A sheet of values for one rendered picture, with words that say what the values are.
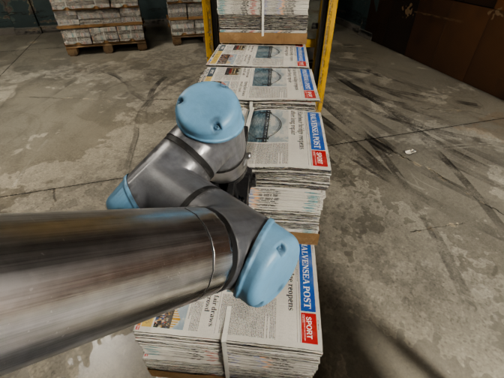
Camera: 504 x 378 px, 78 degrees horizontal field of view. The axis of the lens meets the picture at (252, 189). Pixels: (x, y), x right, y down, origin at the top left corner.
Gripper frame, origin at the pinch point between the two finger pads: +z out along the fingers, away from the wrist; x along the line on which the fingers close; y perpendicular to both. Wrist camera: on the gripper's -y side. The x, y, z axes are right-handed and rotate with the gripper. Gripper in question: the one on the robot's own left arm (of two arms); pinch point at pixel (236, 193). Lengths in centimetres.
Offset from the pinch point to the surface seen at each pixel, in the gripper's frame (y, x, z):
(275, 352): 30.8, 10.1, 4.6
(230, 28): -87, -14, 35
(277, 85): -42.0, 7.5, 15.6
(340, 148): -110, 64, 178
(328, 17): -130, 33, 65
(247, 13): -89, -7, 30
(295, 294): 19.5, 14.0, 7.6
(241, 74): -50, -5, 20
